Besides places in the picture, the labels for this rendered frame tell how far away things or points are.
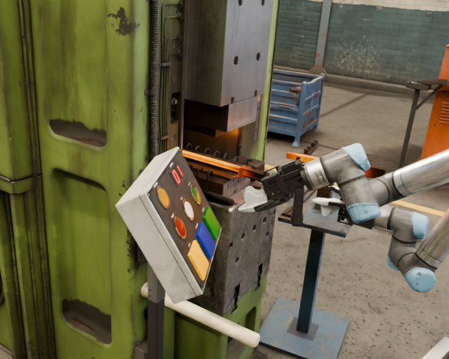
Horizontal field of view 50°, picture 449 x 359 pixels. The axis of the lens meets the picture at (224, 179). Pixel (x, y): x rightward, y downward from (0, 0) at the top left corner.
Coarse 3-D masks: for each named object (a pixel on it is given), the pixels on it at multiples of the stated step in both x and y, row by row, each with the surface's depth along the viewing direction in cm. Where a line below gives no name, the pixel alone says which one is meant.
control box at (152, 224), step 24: (168, 168) 122; (144, 192) 105; (168, 192) 116; (144, 216) 106; (168, 216) 111; (144, 240) 109; (168, 240) 108; (192, 240) 119; (216, 240) 134; (168, 264) 110; (168, 288) 113; (192, 288) 112
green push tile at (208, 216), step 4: (208, 208) 136; (208, 212) 135; (204, 216) 132; (208, 216) 134; (212, 216) 137; (204, 220) 131; (208, 220) 132; (212, 220) 136; (216, 220) 139; (208, 224) 132; (212, 224) 134; (216, 224) 137; (208, 228) 132; (212, 228) 133; (216, 228) 136; (212, 232) 132; (216, 232) 135; (212, 236) 133; (216, 236) 133
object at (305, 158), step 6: (288, 156) 206; (294, 156) 205; (300, 156) 204; (306, 156) 204; (312, 156) 205; (372, 168) 193; (378, 168) 193; (384, 168) 193; (366, 174) 196; (372, 174) 195; (378, 174) 194; (384, 174) 193
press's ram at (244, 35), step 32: (192, 0) 149; (224, 0) 143; (256, 0) 156; (192, 32) 152; (224, 32) 146; (256, 32) 162; (192, 64) 156; (224, 64) 150; (256, 64) 167; (192, 96) 159; (224, 96) 155
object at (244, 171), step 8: (184, 152) 189; (192, 152) 190; (208, 160) 183; (216, 160) 183; (232, 168) 178; (240, 168) 176; (248, 168) 177; (240, 176) 176; (248, 176) 176; (256, 176) 175
